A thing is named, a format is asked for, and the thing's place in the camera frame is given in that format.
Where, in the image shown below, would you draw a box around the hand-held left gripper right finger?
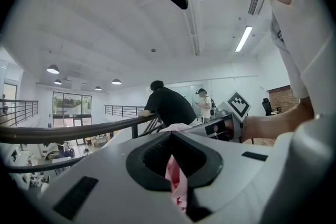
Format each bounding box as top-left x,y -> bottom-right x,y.
172,131 -> 224,222

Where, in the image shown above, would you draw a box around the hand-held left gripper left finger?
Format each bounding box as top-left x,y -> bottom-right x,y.
125,131 -> 173,191

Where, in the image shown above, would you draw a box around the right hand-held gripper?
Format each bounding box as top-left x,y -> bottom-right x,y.
187,91 -> 251,143

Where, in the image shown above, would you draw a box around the pink clothes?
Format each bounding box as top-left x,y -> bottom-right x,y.
159,123 -> 194,215

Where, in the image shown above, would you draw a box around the person's right forearm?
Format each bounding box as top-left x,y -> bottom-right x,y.
241,101 -> 314,140

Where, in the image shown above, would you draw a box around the black office chair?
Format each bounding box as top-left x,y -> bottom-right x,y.
261,98 -> 280,116

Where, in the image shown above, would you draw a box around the dark metal railing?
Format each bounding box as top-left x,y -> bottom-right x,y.
104,104 -> 146,117
0,99 -> 39,127

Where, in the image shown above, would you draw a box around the long ceiling light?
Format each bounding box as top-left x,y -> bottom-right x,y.
234,25 -> 254,53

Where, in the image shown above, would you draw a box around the dark curved handrail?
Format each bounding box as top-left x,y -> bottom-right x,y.
0,112 -> 164,145

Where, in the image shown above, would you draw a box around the white ceiling pipe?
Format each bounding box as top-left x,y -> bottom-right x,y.
156,0 -> 201,57

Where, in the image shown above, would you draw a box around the large glass window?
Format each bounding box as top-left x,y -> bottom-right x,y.
52,91 -> 93,128

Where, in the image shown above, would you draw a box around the person's white shirt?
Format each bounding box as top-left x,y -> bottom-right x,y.
269,0 -> 336,120

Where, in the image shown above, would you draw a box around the white ceiling air vent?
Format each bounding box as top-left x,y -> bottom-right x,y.
247,0 -> 266,16

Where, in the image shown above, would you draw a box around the black cable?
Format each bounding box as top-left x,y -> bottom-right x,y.
0,155 -> 88,174

